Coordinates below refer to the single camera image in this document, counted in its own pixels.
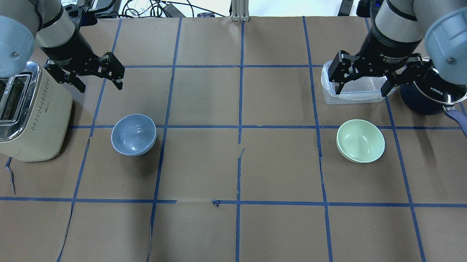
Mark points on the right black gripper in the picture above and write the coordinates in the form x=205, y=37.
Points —
x=387, y=49

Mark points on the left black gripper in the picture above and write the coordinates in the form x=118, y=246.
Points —
x=68, y=49

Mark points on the green bowl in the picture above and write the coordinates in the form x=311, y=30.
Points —
x=360, y=141

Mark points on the blue bowl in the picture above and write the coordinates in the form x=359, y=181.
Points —
x=134, y=135

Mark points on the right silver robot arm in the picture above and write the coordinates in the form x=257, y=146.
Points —
x=407, y=38

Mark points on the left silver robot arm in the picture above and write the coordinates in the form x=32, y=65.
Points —
x=55, y=29

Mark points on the clear plastic container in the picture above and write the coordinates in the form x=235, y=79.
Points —
x=363, y=90

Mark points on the dark blue saucepan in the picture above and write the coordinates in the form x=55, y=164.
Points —
x=433, y=95

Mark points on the black power brick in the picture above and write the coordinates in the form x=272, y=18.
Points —
x=345, y=8

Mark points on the black power adapter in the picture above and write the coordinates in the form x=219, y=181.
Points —
x=106, y=8

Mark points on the cream chrome toaster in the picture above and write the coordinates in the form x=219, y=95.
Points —
x=34, y=115

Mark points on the aluminium frame post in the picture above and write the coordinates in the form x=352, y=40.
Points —
x=240, y=10

